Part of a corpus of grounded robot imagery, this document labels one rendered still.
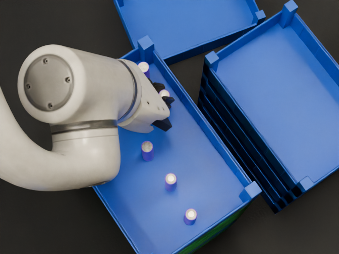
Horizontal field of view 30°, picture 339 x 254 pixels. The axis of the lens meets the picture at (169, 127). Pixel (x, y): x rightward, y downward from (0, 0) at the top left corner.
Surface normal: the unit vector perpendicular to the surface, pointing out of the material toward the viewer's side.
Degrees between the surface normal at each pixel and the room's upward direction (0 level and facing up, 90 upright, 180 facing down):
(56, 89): 25
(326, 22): 0
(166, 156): 0
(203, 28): 0
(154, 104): 65
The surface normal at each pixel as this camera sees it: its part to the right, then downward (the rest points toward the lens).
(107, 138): 0.70, -0.11
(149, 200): 0.00, -0.25
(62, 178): 0.50, 0.65
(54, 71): -0.33, -0.03
